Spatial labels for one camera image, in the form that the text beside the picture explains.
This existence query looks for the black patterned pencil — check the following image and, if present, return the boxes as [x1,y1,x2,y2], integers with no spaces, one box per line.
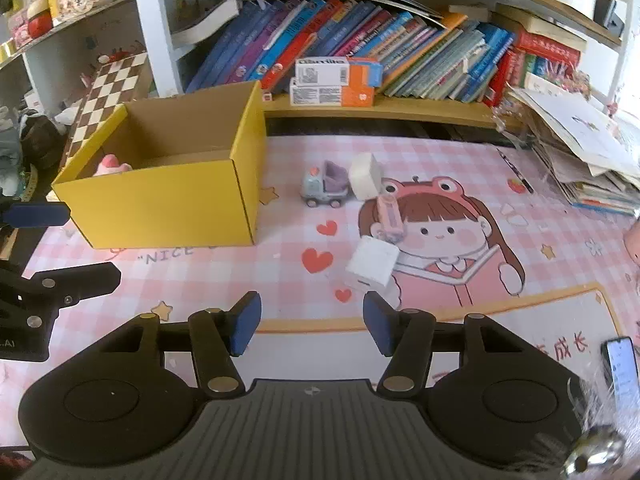
[496,148,535,194]

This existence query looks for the wooden white bookshelf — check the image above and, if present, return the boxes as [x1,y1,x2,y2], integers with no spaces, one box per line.
[0,0,632,131]

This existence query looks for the white charger block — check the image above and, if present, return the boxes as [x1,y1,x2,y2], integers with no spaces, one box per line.
[344,236,399,294]

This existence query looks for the row of leaning books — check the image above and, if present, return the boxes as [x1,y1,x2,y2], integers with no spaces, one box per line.
[186,0,515,105]

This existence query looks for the upper white orange carton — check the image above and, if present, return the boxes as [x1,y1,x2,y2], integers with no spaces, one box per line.
[295,56,383,88]

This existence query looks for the smartphone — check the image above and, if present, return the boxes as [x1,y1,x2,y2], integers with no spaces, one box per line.
[601,337,639,408]

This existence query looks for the pink plush toy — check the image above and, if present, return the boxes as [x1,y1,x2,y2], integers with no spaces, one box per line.
[94,154,132,177]

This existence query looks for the lower white orange carton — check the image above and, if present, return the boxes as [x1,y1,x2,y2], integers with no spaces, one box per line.
[288,79,375,107]

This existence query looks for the stack of papers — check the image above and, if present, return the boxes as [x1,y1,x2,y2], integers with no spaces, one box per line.
[506,74,639,218]

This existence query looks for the yellow cardboard box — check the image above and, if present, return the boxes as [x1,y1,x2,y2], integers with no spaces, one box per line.
[52,81,266,248]

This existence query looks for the white orange carton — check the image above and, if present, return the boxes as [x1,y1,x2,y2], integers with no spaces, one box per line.
[295,56,383,88]
[288,79,375,107]

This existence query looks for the pink cartoon desk mat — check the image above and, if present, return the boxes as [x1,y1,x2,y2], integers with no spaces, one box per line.
[0,134,640,446]

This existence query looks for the pink purple correction tape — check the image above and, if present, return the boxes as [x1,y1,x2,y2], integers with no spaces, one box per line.
[371,194,405,244]

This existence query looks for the purple grey toy truck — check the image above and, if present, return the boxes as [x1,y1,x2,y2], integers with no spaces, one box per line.
[300,160,350,208]

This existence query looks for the white foam cube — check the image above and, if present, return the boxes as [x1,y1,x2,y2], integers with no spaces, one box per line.
[348,153,382,202]

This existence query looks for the brown white checkerboard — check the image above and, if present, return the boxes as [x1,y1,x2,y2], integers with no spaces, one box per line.
[60,52,153,168]

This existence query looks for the red thick dictionary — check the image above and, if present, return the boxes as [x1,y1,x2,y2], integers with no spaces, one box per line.
[513,30,580,67]

